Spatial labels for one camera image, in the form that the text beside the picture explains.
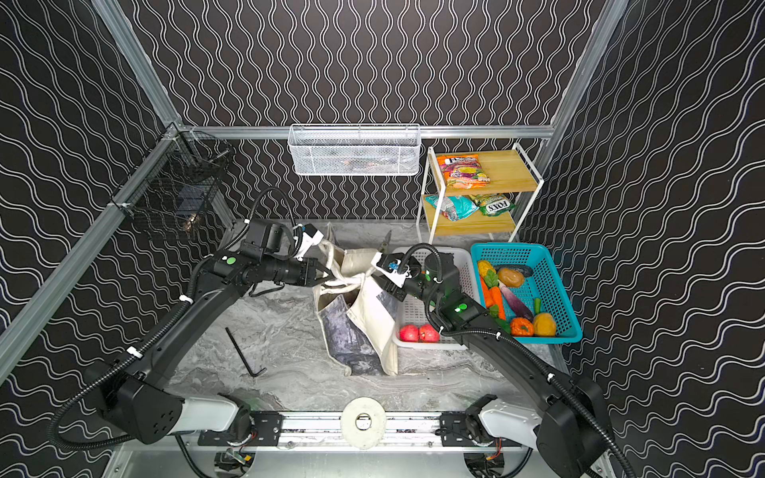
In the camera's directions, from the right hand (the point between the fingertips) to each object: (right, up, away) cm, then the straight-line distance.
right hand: (380, 260), depth 74 cm
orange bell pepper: (+40, -19, +10) cm, 45 cm away
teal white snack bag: (+25, +17, +26) cm, 40 cm away
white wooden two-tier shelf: (+27, +19, +9) cm, 34 cm away
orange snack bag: (+23, +25, +10) cm, 35 cm away
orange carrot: (+35, -11, +23) cm, 43 cm away
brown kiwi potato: (+42, -6, +24) cm, 49 cm away
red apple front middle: (+13, -22, +12) cm, 28 cm away
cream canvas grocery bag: (-4, -12, -7) cm, 15 cm away
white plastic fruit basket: (+11, -17, +21) cm, 29 cm away
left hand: (-10, -4, -2) cm, 11 cm away
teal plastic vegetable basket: (+53, -8, +21) cm, 58 cm away
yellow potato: (+48, -19, +13) cm, 53 cm away
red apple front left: (+8, -21, +12) cm, 26 cm away
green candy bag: (+38, +18, +27) cm, 50 cm away
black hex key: (-35, -32, +10) cm, 48 cm away
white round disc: (-6, -44, 0) cm, 44 cm away
